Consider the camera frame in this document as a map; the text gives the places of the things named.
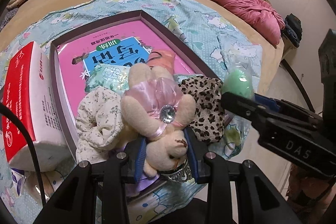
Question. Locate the pink coral cloth item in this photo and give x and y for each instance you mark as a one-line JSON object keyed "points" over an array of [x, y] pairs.
{"points": [[162, 58]]}

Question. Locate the purple tray with pink book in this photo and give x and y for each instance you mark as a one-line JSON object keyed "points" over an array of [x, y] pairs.
{"points": [[124, 39]]}

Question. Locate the red white tissue pack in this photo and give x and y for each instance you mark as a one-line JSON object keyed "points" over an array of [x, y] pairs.
{"points": [[28, 94]]}

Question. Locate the Hello Kitty blue blanket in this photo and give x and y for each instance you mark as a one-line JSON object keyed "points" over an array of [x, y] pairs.
{"points": [[213, 38]]}

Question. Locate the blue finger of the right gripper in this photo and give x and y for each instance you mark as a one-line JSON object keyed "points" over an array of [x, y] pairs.
{"points": [[269, 102], [243, 107]]}

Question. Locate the white snack packet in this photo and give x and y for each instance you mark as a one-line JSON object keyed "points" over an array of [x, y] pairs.
{"points": [[18, 177]]}

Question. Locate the purple satin bow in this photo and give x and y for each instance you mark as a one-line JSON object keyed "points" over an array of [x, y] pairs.
{"points": [[133, 190]]}

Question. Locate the round tan bed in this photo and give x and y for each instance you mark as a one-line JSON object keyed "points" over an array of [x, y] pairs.
{"points": [[34, 10]]}

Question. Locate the white floral scrunchie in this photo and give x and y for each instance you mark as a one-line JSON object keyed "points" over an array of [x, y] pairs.
{"points": [[100, 126]]}

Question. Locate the leopard print scrunchie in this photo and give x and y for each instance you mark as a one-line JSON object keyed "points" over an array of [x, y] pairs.
{"points": [[208, 122]]}

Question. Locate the large green floral tissue pack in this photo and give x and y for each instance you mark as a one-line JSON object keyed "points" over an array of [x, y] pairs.
{"points": [[113, 77]]}

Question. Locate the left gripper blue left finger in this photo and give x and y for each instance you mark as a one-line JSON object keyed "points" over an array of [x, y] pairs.
{"points": [[139, 158]]}

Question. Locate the green egg sponge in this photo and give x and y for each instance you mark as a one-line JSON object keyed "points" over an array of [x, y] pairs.
{"points": [[239, 82]]}

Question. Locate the person's right hand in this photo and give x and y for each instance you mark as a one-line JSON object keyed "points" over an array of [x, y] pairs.
{"points": [[308, 196]]}

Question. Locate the dark clothes pile on chair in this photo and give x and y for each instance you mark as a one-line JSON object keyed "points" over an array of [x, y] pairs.
{"points": [[293, 29]]}

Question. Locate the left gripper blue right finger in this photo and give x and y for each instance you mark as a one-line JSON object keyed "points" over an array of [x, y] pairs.
{"points": [[195, 154]]}

